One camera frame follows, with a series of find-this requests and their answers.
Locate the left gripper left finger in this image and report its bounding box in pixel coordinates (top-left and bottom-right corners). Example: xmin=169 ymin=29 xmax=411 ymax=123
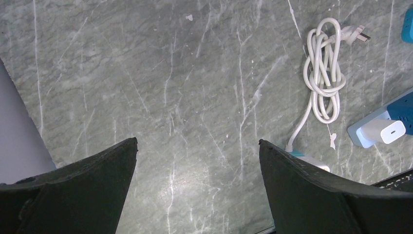
xmin=0 ymin=137 xmax=138 ymax=234

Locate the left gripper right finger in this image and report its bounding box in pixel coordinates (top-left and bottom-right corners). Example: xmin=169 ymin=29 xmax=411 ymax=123
xmin=259 ymin=139 xmax=413 ymax=234

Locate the light blue power strip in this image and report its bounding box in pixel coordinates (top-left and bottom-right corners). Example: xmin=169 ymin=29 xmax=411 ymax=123
xmin=347 ymin=89 xmax=413 ymax=149

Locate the small white charger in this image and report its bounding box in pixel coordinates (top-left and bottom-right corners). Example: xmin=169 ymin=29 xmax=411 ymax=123
xmin=361 ymin=119 xmax=406 ymax=144

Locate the teal power strip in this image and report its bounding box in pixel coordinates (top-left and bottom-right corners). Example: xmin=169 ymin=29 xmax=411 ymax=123
xmin=285 ymin=18 xmax=370 ymax=172

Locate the white blue charger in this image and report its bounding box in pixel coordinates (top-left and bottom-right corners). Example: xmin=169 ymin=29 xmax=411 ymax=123
xmin=401 ymin=7 xmax=413 ymax=44

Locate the blue cube adapter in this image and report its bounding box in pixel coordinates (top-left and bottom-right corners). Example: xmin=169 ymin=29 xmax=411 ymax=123
xmin=387 ymin=92 xmax=413 ymax=135

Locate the black base frame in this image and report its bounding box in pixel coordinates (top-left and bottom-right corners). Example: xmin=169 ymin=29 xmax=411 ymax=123
xmin=372 ymin=169 xmax=413 ymax=193

